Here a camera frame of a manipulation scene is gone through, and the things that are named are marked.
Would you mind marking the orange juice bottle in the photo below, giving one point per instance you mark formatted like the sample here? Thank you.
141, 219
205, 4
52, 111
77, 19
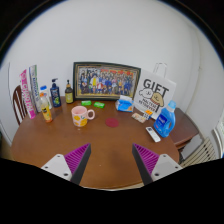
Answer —
46, 112

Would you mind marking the white radiator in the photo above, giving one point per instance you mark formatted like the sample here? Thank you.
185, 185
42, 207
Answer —
198, 153

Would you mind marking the white remote control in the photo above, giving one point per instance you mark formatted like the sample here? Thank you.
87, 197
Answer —
153, 134

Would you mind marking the white printed gift bag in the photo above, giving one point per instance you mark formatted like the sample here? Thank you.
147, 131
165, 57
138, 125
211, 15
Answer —
154, 90

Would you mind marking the blue tissue pack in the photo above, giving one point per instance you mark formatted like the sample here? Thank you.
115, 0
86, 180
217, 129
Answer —
124, 105

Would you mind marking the brown wooden side table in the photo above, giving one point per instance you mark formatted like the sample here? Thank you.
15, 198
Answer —
185, 128

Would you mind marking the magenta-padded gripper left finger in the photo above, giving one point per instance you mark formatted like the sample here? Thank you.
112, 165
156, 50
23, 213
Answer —
58, 165

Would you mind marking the blue detergent bottle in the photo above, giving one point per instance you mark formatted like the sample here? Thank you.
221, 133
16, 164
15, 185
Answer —
164, 123

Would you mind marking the brown pump bottle yellow label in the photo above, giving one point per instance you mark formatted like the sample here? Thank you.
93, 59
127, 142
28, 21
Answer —
69, 95

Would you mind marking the orange white small packet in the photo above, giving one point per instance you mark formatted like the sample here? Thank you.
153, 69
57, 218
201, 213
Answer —
148, 114

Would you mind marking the flat round red coaster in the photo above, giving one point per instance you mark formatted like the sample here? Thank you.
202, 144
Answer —
112, 122

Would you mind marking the pink shuttlecock tube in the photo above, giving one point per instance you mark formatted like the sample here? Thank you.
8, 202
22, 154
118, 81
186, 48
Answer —
27, 96

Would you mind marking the beige snack packet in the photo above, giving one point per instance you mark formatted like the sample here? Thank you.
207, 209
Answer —
137, 117

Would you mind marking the dark wooden chair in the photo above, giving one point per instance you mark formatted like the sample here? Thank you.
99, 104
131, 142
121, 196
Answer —
18, 105

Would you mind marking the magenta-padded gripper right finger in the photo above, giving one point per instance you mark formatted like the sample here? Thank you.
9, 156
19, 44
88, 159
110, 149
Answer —
165, 165

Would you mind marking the framed group photo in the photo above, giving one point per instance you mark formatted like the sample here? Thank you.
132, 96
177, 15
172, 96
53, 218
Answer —
105, 81

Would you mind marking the dark blue pump bottle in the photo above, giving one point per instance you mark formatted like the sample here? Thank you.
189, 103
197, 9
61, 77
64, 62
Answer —
55, 96

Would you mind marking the pink mug with yellow spots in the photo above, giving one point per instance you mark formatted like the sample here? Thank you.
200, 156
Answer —
79, 117

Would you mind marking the small green box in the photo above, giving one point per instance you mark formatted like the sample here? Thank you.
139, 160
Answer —
99, 105
86, 103

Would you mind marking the white green shuttlecock tube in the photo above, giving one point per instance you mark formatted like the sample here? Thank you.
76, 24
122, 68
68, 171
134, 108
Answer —
34, 86

